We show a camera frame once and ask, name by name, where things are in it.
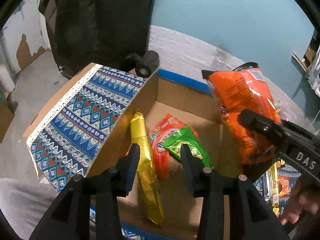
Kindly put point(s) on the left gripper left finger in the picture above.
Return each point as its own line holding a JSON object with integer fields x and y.
{"x": 114, "y": 182}

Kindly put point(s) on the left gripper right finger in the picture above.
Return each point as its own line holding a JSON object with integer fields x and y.
{"x": 204, "y": 183}

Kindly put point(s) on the long yellow snack pack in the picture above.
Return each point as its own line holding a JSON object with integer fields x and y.
{"x": 146, "y": 172}

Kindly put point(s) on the green snack bag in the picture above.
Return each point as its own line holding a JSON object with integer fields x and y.
{"x": 186, "y": 136}

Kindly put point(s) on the gold snack pack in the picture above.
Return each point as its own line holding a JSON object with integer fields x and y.
{"x": 273, "y": 170}

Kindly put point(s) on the orange black chip bag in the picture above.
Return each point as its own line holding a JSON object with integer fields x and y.
{"x": 247, "y": 108}

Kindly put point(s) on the person's right hand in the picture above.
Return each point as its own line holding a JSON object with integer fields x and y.
{"x": 304, "y": 196}

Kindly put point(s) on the patterned blue tablecloth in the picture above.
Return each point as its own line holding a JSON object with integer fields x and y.
{"x": 68, "y": 138}

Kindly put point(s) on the silver foil curtain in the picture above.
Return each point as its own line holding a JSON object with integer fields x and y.
{"x": 313, "y": 74}

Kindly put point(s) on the wooden window ledge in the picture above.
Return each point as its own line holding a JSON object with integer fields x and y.
{"x": 299, "y": 61}

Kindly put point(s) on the black roller device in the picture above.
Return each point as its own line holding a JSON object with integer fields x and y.
{"x": 145, "y": 65}

